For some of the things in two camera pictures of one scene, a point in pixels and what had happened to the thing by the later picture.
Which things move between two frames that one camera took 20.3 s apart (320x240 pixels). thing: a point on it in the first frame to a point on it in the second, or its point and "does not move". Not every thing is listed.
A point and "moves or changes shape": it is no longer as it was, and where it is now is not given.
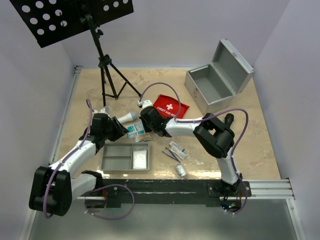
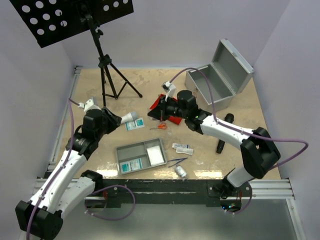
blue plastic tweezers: x=176 y=159 to x=182 y=159
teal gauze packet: x=131 y=135 to x=131 y=165
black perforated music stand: x=53 y=20 does not move
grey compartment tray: x=119 y=156 to x=137 y=156
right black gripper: x=147 y=129 to x=160 y=113
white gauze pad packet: x=139 y=159 to x=155 y=155
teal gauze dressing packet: x=137 y=128 moves or changes shape
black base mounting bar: x=94 y=193 does not move
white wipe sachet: x=178 y=152 to x=183 y=150
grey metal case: x=214 y=86 does not move
